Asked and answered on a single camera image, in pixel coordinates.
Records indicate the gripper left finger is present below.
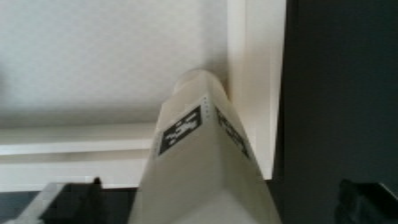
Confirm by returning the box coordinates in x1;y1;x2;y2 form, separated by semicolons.
39;178;137;224

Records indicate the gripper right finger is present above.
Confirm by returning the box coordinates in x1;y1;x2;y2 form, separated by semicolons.
334;179;398;224

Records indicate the white leg with tag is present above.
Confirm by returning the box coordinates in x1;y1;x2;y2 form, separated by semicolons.
128;70;282;224

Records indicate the white desk top tray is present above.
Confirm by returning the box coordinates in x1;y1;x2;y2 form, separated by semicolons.
0;0;288;192

